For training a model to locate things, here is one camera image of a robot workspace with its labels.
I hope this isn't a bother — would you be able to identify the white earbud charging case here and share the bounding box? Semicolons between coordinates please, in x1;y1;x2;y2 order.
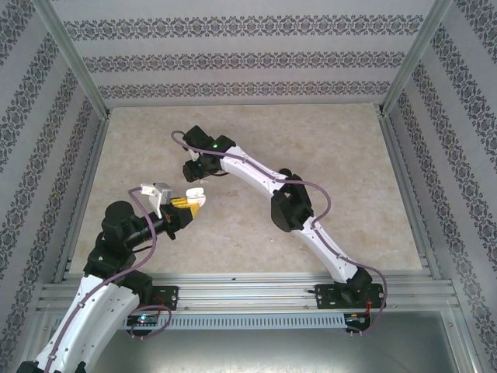
185;186;208;209

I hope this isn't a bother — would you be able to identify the grey metal sheet panel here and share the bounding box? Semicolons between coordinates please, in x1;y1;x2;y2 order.
89;324;477;373

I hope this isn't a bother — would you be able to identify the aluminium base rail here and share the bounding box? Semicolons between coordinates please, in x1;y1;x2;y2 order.
36;271;457;312

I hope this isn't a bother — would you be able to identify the aluminium table side rail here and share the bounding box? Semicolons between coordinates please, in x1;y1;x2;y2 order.
378;110;443;280
54;114;112;283

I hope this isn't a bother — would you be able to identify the slotted grey cable duct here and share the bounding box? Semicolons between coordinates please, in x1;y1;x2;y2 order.
120;313;348;331

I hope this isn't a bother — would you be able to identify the aluminium frame post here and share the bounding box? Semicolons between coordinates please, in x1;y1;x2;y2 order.
379;0;455;113
33;0;113;117

